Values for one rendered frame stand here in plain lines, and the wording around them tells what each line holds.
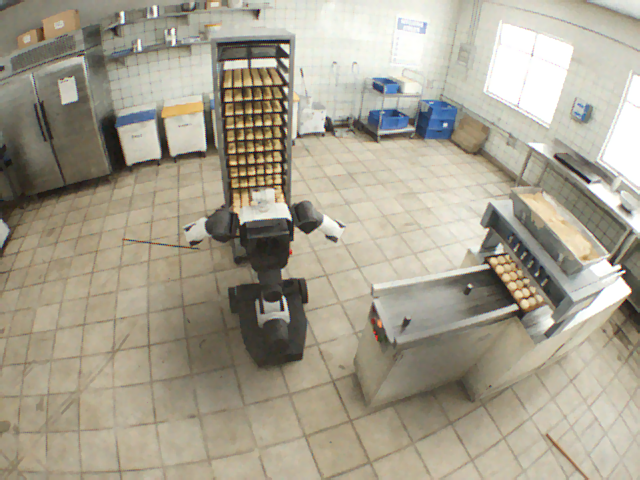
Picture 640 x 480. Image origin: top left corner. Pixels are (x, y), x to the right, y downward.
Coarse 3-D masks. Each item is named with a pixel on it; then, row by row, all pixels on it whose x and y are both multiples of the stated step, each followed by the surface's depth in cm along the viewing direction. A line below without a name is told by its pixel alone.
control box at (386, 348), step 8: (376, 304) 143; (376, 312) 142; (384, 312) 140; (376, 320) 143; (384, 320) 137; (376, 328) 144; (384, 328) 134; (392, 336) 131; (384, 344) 135; (384, 352) 136
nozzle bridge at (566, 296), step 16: (496, 208) 150; (512, 208) 152; (480, 224) 165; (496, 224) 162; (512, 224) 141; (496, 240) 175; (512, 240) 151; (528, 240) 132; (512, 256) 146; (528, 256) 140; (544, 256) 124; (528, 272) 135; (544, 272) 129; (560, 272) 117; (592, 272) 118; (544, 288) 127; (560, 288) 112; (576, 288) 110; (592, 288) 110; (560, 304) 112; (576, 304) 108; (560, 320) 114
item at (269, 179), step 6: (234, 180) 223; (240, 180) 224; (246, 180) 226; (252, 180) 226; (258, 180) 227; (264, 180) 229; (270, 180) 226; (276, 180) 226; (282, 180) 230; (234, 186) 219; (240, 186) 221; (246, 186) 222
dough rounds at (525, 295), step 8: (504, 256) 162; (496, 264) 157; (504, 264) 159; (512, 264) 157; (496, 272) 154; (504, 272) 154; (512, 272) 152; (520, 272) 152; (504, 280) 149; (512, 280) 150; (520, 280) 150; (528, 280) 148; (512, 288) 144; (520, 288) 145; (528, 288) 144; (520, 296) 139; (528, 296) 142; (536, 296) 139; (520, 304) 137; (528, 304) 135; (536, 304) 138; (544, 304) 138
